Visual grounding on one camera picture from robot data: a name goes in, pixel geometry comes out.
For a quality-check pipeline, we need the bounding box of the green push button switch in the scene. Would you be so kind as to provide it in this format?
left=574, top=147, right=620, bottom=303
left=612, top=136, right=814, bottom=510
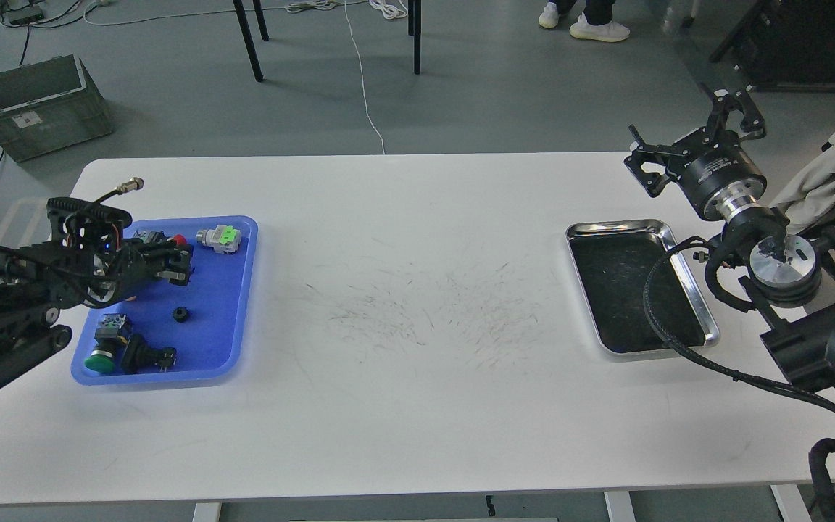
left=83, top=313, right=133, bottom=376

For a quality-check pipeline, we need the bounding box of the silver metal tray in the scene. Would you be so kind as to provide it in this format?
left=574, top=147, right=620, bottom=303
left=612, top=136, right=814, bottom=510
left=566, top=219, right=721, bottom=357

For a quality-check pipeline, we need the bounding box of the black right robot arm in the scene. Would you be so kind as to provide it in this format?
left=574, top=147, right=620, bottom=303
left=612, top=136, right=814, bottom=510
left=624, top=85, right=835, bottom=521

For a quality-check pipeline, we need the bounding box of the black table leg left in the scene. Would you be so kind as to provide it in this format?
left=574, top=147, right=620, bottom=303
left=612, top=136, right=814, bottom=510
left=232, top=0, right=270, bottom=83

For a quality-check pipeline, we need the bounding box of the blue plastic tray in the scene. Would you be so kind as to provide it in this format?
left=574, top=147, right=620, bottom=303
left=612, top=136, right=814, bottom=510
left=70, top=215, right=258, bottom=387

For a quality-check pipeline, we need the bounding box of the green grey switch module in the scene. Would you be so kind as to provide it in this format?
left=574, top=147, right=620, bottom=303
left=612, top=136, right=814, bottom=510
left=196, top=224, right=242, bottom=254

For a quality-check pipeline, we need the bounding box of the white sneaker right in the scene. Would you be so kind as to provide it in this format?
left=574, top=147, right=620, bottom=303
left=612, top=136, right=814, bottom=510
left=569, top=14, right=631, bottom=43

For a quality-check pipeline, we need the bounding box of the black table leg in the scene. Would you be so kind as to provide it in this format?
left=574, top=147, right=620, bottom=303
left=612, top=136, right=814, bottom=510
left=232, top=0, right=270, bottom=83
left=405, top=0, right=422, bottom=75

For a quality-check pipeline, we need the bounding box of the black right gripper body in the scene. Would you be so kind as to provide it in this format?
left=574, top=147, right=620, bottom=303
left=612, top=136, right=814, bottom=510
left=675, top=140, right=768, bottom=222

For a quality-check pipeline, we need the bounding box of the white cable on floor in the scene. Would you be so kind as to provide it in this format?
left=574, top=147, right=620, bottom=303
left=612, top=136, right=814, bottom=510
left=84, top=0, right=410, bottom=155

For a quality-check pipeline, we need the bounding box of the black selector switch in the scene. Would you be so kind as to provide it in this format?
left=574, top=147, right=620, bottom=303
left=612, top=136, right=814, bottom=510
left=120, top=333, right=177, bottom=375

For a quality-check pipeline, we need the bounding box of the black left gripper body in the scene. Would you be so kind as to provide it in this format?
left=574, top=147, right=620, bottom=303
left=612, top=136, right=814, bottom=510
left=95, top=240, right=166, bottom=302

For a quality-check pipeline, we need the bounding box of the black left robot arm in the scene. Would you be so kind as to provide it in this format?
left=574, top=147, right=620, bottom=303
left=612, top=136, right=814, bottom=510
left=0, top=197, right=194, bottom=389

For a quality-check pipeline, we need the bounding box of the grey plastic crate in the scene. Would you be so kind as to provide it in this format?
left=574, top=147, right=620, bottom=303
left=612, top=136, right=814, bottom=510
left=0, top=55, right=115, bottom=163

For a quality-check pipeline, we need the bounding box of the white sneaker left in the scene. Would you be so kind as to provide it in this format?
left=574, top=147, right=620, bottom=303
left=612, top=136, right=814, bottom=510
left=537, top=1, right=560, bottom=30

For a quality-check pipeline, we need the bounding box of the black equipment case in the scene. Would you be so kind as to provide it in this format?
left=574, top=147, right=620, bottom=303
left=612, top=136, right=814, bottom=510
left=708, top=1, right=835, bottom=90

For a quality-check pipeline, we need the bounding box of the white sneaker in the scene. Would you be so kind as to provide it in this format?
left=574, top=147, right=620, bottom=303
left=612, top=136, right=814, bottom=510
left=537, top=1, right=560, bottom=30
left=569, top=14, right=631, bottom=43

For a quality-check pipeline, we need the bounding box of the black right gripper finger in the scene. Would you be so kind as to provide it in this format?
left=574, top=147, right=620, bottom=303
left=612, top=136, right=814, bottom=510
left=699, top=82, right=767, bottom=149
left=624, top=125, right=690, bottom=198

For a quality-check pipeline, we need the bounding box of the black table leg right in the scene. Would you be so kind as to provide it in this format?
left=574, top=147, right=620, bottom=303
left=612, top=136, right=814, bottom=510
left=405, top=0, right=422, bottom=75

